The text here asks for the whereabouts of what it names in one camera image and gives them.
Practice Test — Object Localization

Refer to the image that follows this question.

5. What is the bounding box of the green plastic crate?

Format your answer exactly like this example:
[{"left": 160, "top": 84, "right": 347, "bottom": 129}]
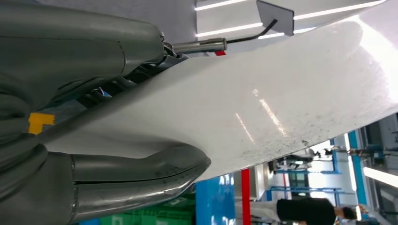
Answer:
[{"left": 99, "top": 193, "right": 197, "bottom": 225}]

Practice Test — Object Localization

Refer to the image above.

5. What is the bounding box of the grey square panel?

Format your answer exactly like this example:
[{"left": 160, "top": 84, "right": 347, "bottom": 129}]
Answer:
[{"left": 256, "top": 0, "right": 295, "bottom": 37}]

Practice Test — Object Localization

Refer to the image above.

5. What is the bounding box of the person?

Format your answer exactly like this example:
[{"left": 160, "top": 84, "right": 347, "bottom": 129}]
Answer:
[{"left": 250, "top": 196, "right": 369, "bottom": 225}]

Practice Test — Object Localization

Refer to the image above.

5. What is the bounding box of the blue background rack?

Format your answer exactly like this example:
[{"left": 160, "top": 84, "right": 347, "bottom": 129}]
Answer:
[{"left": 267, "top": 130, "right": 369, "bottom": 207}]

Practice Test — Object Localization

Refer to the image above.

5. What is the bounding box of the yellow floor tape frame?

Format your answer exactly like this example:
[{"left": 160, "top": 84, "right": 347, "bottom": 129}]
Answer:
[{"left": 27, "top": 112, "right": 56, "bottom": 135}]

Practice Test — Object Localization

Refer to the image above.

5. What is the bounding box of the black curved cable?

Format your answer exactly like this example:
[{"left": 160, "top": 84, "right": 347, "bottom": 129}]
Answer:
[{"left": 226, "top": 18, "right": 278, "bottom": 45}]

